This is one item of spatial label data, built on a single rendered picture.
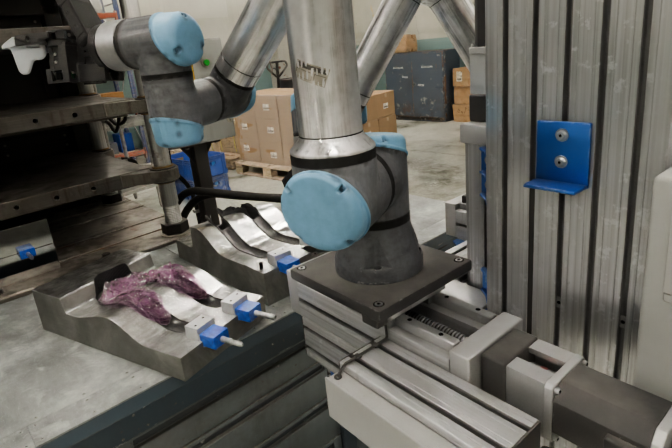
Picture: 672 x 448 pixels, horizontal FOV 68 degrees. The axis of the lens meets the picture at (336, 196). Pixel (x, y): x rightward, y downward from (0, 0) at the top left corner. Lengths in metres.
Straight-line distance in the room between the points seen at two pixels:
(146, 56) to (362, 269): 0.45
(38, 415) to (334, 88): 0.84
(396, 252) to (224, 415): 0.70
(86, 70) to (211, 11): 8.17
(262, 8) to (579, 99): 0.47
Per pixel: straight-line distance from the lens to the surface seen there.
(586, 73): 0.72
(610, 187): 0.74
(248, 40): 0.82
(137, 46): 0.79
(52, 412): 1.15
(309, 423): 1.53
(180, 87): 0.78
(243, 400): 1.34
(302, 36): 0.62
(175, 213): 1.92
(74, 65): 0.91
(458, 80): 8.15
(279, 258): 1.26
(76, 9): 0.91
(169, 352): 1.09
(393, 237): 0.79
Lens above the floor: 1.41
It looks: 17 degrees down
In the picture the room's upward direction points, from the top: 6 degrees counter-clockwise
